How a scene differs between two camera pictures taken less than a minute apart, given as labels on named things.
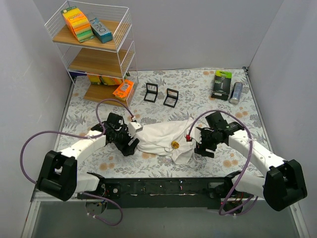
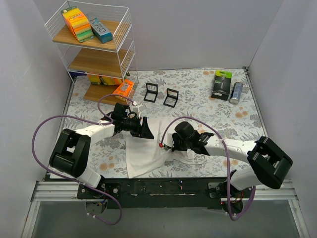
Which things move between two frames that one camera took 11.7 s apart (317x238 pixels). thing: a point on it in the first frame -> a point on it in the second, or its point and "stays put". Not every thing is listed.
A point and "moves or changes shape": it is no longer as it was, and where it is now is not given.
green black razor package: (222, 84) stays put
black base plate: (160, 193) stays put
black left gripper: (130, 143) -> (140, 126)
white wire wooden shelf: (96, 42) stays put
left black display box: (151, 92) stays put
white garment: (167, 138) moves or changes shape
